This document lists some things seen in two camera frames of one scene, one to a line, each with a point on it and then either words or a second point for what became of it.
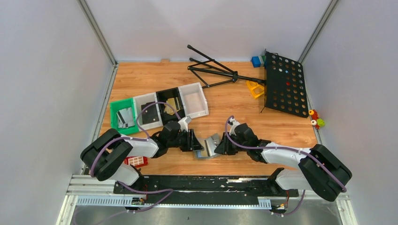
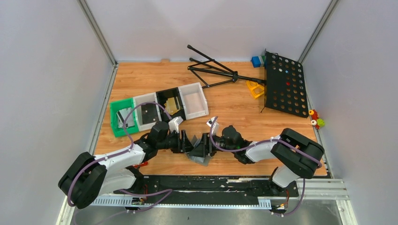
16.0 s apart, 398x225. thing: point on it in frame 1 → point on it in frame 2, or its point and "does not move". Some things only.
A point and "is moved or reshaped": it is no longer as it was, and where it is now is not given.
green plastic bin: x=116 y=106 does not move
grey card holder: x=209 y=145 is moved or reshaped
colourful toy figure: x=317 y=122 does not move
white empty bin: x=193 y=100 does not move
